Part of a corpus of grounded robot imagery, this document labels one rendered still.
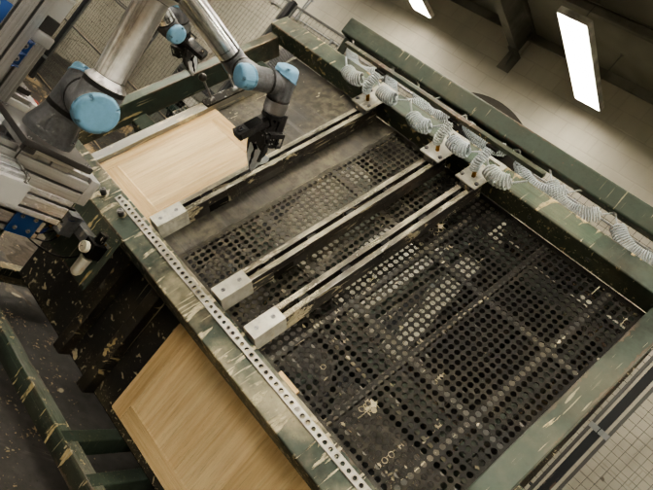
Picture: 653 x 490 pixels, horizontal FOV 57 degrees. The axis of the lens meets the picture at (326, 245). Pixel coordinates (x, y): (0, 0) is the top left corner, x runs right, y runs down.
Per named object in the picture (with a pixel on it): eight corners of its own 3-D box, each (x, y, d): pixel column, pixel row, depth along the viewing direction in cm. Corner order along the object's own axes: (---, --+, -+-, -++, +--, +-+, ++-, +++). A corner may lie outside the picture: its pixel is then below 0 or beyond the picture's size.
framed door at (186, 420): (115, 406, 231) (111, 405, 229) (203, 298, 225) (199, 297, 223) (250, 615, 187) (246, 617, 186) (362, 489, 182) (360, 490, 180)
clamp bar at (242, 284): (210, 297, 204) (199, 253, 186) (448, 148, 253) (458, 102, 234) (226, 316, 200) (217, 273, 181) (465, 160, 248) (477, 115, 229)
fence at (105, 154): (93, 160, 247) (90, 154, 243) (278, 74, 285) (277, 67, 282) (98, 167, 244) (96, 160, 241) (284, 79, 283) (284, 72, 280)
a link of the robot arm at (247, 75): (224, 80, 182) (257, 86, 189) (239, 91, 175) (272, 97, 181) (231, 54, 179) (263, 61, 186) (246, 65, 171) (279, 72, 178)
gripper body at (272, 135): (280, 151, 197) (292, 118, 191) (259, 152, 191) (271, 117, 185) (266, 140, 201) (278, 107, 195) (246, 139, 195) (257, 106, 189)
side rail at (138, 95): (72, 141, 263) (63, 121, 255) (272, 51, 308) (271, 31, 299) (78, 148, 260) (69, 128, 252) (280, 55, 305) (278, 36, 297)
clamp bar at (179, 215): (151, 227, 224) (135, 181, 205) (381, 101, 272) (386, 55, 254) (163, 242, 219) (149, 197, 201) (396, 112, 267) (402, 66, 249)
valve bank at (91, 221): (-4, 200, 229) (33, 152, 226) (28, 211, 241) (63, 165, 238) (51, 283, 204) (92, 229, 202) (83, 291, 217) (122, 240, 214)
